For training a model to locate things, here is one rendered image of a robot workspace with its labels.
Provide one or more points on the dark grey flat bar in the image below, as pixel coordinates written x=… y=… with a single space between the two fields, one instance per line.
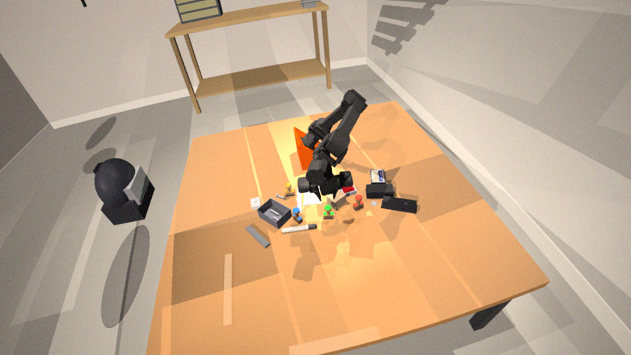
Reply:
x=257 y=236

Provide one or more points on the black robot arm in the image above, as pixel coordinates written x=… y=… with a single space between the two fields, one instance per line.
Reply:
x=335 y=142

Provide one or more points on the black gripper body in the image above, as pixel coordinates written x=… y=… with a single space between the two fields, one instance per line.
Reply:
x=345 y=179

